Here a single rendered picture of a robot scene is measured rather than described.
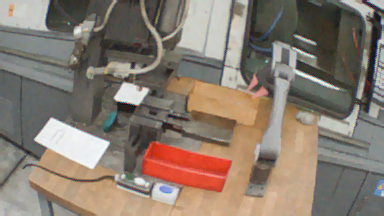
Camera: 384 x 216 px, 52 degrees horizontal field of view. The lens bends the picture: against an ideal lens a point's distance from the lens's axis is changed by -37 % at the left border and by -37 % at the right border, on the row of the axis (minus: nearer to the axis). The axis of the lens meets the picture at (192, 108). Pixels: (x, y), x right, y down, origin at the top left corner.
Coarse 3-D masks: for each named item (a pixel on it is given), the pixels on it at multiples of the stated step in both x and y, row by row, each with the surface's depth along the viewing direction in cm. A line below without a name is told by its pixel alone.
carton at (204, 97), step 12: (204, 84) 222; (192, 96) 212; (204, 96) 224; (216, 96) 223; (228, 96) 222; (240, 96) 221; (192, 108) 214; (204, 108) 213; (216, 108) 212; (228, 108) 211; (240, 108) 210; (252, 108) 210; (240, 120) 212; (252, 120) 211
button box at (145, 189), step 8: (24, 168) 157; (64, 176) 154; (104, 176) 162; (112, 176) 163; (120, 176) 162; (136, 176) 164; (120, 184) 160; (128, 184) 159; (136, 184) 160; (144, 184) 161; (152, 184) 162; (136, 192) 160; (144, 192) 159
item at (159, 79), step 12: (108, 48) 184; (120, 48) 188; (132, 48) 188; (144, 48) 187; (168, 48) 182; (132, 60) 182; (144, 60) 181; (168, 60) 179; (180, 60) 185; (156, 72) 180; (168, 72) 181; (144, 84) 177; (156, 84) 176; (168, 84) 180
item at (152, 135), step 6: (150, 114) 192; (168, 120) 198; (132, 126) 184; (138, 126) 184; (132, 132) 185; (150, 132) 184; (156, 132) 183; (150, 138) 184; (156, 138) 184; (144, 144) 186
